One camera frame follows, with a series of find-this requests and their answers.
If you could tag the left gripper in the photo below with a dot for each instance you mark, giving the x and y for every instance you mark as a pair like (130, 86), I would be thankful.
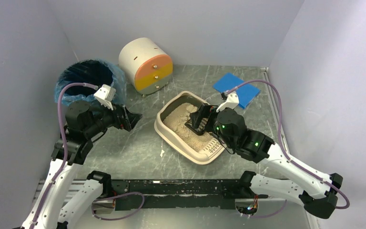
(121, 117)

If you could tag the black bin with blue bag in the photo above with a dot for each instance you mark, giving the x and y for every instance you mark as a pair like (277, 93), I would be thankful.
(93, 71)

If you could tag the black litter scoop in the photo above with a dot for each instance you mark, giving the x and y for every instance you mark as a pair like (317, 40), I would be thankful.
(200, 121)

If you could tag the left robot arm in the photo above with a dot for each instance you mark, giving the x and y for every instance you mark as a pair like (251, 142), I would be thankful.
(84, 120)

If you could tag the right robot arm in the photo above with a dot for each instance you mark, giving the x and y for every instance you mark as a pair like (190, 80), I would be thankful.
(314, 190)

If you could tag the beige litter box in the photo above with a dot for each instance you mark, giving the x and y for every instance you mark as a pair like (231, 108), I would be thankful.
(203, 157)

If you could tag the sand litter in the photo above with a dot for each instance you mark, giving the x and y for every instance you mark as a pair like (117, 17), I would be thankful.
(176, 120)

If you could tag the cylindrical mini drawer cabinet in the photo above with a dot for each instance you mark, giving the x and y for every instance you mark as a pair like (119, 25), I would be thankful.
(146, 65)

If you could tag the blue flat pad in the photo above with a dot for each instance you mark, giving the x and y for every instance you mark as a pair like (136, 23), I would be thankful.
(245, 93)

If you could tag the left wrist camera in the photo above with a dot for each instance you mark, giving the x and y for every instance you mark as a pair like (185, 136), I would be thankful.
(104, 95)

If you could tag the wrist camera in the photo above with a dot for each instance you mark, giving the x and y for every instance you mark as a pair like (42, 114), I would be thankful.
(231, 100)
(104, 95)

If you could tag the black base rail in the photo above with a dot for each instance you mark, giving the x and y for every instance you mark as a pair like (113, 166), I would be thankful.
(128, 194)

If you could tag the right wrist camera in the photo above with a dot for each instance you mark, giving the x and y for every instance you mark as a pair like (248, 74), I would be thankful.
(231, 100)

